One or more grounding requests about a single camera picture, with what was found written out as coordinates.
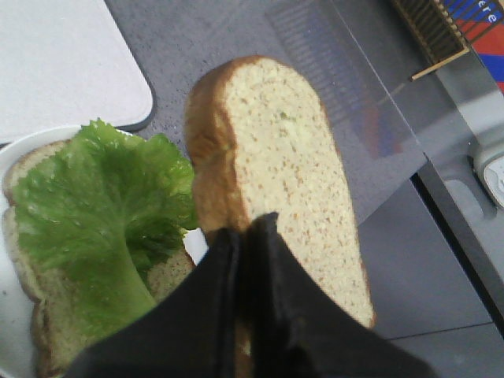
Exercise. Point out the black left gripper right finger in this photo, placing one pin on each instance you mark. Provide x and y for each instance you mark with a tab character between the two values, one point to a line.
297	330

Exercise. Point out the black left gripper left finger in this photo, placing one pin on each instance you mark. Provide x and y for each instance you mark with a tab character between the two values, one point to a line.
190	334

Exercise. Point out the green lettuce leaf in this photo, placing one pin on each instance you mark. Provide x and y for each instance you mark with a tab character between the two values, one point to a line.
103	210

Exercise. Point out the bread slice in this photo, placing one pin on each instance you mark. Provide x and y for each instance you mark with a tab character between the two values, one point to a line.
51	315
260	141

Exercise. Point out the white round plate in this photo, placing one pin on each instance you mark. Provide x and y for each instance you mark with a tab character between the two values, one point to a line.
8	275

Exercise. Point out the white grey device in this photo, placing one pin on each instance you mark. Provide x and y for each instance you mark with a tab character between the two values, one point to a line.
488	165

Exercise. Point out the white cutting board black rim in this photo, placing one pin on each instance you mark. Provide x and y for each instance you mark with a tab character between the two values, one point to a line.
66	63

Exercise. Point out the red blue printed box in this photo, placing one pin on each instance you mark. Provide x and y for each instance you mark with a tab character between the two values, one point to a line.
481	22

